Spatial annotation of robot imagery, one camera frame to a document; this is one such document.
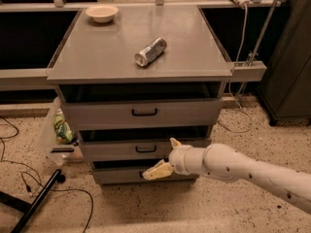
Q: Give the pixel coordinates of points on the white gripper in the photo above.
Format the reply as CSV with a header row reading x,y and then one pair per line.
x,y
177,159

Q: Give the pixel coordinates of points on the grey drawer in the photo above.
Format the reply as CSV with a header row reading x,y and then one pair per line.
x,y
116,151
88,116
121,171

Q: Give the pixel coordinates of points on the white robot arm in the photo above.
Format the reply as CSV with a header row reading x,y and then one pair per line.
x,y
223,163

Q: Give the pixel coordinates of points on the grey bottom drawer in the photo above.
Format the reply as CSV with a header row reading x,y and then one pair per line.
x,y
121,171

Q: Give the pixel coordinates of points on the grey top drawer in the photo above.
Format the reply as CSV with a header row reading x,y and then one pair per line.
x,y
88,116

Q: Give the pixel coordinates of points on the grey drawer cabinet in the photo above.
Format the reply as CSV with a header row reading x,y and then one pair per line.
x,y
97,65

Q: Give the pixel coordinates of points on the silver drink can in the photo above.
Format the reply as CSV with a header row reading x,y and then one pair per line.
x,y
150,52

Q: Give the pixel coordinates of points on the green chip bag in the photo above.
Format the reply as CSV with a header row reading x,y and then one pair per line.
x,y
63,133

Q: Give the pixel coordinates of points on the clear plastic bin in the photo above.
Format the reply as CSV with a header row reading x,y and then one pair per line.
x,y
58,153

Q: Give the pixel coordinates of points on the dark grey side cabinet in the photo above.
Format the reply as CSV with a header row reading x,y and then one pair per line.
x,y
285,89

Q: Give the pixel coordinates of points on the black metal stand leg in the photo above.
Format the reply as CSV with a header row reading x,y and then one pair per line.
x,y
28,209

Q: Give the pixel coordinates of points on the white ceramic bowl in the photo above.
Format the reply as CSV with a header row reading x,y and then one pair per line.
x,y
102,14

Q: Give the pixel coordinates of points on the thin metal diagonal rod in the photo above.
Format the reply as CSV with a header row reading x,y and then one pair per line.
x,y
252,55

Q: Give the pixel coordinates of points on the grey metal frame rail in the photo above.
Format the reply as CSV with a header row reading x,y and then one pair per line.
x,y
36,79

